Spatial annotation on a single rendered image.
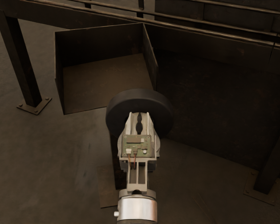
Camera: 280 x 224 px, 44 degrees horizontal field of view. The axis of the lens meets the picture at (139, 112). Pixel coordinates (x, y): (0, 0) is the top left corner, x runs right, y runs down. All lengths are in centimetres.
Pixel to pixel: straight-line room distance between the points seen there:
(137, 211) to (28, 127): 119
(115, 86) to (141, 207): 46
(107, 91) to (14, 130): 86
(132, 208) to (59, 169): 96
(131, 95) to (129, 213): 24
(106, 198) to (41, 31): 128
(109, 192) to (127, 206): 83
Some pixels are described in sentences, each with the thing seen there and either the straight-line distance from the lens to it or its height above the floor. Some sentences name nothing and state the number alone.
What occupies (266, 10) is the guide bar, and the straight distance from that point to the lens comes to 109.
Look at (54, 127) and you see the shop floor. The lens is 173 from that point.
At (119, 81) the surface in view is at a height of 60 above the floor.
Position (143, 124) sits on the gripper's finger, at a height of 72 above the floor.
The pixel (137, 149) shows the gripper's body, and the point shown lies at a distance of 66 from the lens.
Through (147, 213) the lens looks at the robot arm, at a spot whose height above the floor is 71.
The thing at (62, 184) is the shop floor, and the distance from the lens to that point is 153.
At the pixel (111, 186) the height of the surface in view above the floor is 1.
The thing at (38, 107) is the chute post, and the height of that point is 1.
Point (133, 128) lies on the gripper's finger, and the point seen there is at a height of 72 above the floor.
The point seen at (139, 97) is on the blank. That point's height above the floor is 78.
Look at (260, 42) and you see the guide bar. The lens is 104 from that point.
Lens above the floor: 130
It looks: 48 degrees down
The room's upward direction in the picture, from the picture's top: straight up
